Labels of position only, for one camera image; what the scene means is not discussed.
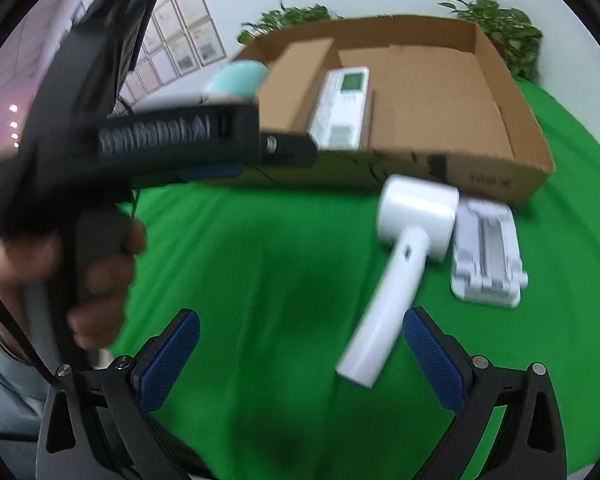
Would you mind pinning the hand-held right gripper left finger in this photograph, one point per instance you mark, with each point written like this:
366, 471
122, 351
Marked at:
172, 355

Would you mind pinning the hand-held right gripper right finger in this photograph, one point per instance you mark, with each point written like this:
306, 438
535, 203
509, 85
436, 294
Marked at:
432, 355

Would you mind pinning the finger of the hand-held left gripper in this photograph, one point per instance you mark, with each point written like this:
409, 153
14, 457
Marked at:
210, 172
287, 149

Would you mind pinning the white box with green label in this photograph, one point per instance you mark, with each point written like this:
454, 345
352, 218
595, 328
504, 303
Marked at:
337, 110

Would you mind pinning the long plain brown box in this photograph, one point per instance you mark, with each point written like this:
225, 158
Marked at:
300, 80

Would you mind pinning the white handheld lint remover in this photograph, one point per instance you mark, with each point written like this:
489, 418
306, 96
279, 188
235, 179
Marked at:
395, 285

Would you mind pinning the teal and pink plush toy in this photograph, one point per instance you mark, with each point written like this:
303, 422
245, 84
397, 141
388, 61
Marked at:
235, 80

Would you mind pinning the large cardboard box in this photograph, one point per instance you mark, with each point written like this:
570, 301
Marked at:
430, 100

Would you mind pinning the person's left forearm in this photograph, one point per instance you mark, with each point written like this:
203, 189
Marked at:
5, 390

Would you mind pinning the person's left hand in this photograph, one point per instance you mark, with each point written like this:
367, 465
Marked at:
105, 285

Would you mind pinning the green tablecloth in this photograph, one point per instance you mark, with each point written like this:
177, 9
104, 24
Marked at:
260, 260

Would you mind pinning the white folding phone stand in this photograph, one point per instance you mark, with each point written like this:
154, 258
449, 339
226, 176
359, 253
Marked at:
485, 260

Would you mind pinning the green potted plant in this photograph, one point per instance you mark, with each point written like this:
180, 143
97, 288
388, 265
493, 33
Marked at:
292, 17
500, 30

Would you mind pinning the wall of framed certificates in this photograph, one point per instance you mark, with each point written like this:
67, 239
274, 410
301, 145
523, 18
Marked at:
195, 45

